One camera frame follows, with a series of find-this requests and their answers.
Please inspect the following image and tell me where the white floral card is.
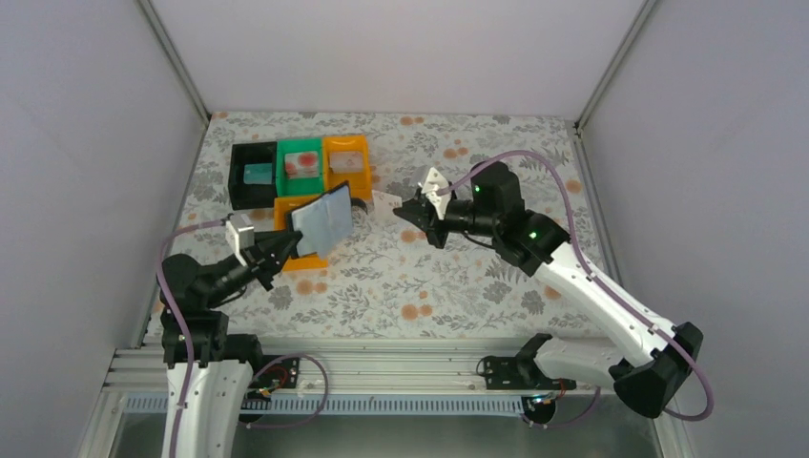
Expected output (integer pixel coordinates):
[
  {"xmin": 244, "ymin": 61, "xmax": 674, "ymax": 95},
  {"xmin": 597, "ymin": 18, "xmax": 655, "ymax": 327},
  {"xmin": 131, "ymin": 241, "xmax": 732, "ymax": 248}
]
[{"xmin": 372, "ymin": 190, "xmax": 403, "ymax": 220}]

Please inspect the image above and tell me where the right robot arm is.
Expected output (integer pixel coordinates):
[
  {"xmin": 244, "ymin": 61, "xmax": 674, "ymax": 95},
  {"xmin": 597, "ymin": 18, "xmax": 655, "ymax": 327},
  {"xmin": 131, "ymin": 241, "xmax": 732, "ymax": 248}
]
[{"xmin": 393, "ymin": 161, "xmax": 703, "ymax": 418}]

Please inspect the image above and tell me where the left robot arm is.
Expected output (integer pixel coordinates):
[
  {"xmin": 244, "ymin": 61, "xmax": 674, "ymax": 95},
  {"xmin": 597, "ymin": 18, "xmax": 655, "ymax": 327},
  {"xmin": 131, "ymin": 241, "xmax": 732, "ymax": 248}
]
[{"xmin": 157, "ymin": 230, "xmax": 301, "ymax": 457}]

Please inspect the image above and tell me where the teal card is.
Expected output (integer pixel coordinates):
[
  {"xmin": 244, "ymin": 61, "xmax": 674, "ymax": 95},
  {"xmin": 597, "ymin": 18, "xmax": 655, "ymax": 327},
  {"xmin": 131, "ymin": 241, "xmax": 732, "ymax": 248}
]
[{"xmin": 243, "ymin": 163, "xmax": 275, "ymax": 185}]

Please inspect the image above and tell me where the red patterned card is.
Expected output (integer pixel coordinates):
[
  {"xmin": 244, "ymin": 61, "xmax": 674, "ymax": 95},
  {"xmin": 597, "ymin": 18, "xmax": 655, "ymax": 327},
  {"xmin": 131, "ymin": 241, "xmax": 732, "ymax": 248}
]
[{"xmin": 283, "ymin": 151, "xmax": 322, "ymax": 179}]

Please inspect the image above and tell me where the pale card in orange bin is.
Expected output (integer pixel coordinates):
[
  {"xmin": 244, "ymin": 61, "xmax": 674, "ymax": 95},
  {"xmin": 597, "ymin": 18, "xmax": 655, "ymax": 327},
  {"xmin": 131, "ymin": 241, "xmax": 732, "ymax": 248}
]
[{"xmin": 329, "ymin": 151, "xmax": 364, "ymax": 174}]

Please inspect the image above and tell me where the near orange storage bin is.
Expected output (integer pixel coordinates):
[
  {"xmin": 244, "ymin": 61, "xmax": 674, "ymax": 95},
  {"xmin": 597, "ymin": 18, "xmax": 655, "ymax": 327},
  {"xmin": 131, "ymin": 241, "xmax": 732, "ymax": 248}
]
[{"xmin": 273, "ymin": 195, "xmax": 328, "ymax": 272}]

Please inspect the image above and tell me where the orange storage bin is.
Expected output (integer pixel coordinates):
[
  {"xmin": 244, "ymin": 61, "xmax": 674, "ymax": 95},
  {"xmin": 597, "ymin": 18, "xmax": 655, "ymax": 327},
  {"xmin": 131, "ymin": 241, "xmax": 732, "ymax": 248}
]
[
  {"xmin": 273, "ymin": 195, "xmax": 328, "ymax": 272},
  {"xmin": 322, "ymin": 135, "xmax": 372, "ymax": 200}
]

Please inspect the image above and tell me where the green storage bin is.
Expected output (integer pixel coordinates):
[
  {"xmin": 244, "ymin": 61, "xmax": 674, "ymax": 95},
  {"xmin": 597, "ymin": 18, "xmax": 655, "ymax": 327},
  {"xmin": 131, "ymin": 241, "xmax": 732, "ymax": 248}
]
[{"xmin": 276, "ymin": 137, "xmax": 324, "ymax": 197}]

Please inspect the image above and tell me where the black storage bin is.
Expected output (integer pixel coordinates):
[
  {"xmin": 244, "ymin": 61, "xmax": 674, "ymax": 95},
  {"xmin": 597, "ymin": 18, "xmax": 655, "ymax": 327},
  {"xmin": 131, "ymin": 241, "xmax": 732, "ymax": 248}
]
[{"xmin": 227, "ymin": 141, "xmax": 278, "ymax": 210}]

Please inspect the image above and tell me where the floral table mat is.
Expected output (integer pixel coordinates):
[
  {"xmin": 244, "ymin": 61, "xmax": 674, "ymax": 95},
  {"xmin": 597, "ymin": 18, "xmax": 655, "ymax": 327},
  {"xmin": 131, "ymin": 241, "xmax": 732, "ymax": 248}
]
[{"xmin": 182, "ymin": 112, "xmax": 602, "ymax": 338}]

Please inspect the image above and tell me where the far orange storage bin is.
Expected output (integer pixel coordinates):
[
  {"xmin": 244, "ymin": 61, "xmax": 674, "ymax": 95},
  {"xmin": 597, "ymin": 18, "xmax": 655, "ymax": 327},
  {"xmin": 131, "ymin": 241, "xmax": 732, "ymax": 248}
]
[{"xmin": 322, "ymin": 135, "xmax": 372, "ymax": 200}]

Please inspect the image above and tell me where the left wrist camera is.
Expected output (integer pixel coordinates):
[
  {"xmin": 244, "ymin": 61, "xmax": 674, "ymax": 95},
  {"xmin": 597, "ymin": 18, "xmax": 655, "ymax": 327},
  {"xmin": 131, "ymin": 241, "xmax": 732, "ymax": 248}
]
[{"xmin": 224, "ymin": 214, "xmax": 255, "ymax": 266}]

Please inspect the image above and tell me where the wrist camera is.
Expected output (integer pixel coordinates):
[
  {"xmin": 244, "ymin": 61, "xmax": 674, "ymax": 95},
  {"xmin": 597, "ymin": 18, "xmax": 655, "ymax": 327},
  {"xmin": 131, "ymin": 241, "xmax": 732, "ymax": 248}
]
[
  {"xmin": 224, "ymin": 214, "xmax": 255, "ymax": 266},
  {"xmin": 414, "ymin": 165, "xmax": 452, "ymax": 220}
]

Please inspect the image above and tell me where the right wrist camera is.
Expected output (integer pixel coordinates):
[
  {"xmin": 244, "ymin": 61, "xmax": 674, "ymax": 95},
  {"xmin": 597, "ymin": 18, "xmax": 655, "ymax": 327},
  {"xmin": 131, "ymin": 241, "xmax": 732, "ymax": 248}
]
[{"xmin": 414, "ymin": 165, "xmax": 452, "ymax": 220}]

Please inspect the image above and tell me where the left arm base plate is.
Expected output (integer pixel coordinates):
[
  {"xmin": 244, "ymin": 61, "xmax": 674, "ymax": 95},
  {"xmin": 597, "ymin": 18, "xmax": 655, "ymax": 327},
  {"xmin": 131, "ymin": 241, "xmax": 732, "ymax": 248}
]
[{"xmin": 249, "ymin": 355, "xmax": 301, "ymax": 391}]

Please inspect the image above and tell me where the aluminium rail frame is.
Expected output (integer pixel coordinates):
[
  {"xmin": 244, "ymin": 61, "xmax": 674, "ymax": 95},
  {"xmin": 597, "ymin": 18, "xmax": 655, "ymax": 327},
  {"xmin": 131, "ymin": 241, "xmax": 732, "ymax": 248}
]
[{"xmin": 102, "ymin": 337, "xmax": 629, "ymax": 396}]

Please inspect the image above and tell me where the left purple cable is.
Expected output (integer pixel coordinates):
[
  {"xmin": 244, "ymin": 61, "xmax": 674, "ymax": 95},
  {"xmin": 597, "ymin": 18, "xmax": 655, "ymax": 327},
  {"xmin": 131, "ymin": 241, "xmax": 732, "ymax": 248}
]
[{"xmin": 156, "ymin": 218, "xmax": 229, "ymax": 458}]

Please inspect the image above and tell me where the purple cable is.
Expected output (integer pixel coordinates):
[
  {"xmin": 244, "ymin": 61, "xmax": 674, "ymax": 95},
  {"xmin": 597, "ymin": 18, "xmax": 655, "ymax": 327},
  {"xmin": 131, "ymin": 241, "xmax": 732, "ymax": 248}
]
[
  {"xmin": 156, "ymin": 218, "xmax": 229, "ymax": 458},
  {"xmin": 436, "ymin": 149, "xmax": 716, "ymax": 424}
]

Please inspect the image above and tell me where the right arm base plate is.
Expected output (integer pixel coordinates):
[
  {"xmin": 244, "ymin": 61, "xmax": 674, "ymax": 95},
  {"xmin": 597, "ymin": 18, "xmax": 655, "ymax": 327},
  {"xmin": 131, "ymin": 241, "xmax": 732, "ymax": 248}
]
[{"xmin": 476, "ymin": 356, "xmax": 577, "ymax": 390}]

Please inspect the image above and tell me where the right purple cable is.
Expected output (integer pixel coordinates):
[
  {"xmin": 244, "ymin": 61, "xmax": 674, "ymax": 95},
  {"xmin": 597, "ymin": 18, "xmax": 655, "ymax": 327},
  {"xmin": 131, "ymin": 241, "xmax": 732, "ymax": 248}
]
[{"xmin": 436, "ymin": 149, "xmax": 716, "ymax": 424}]

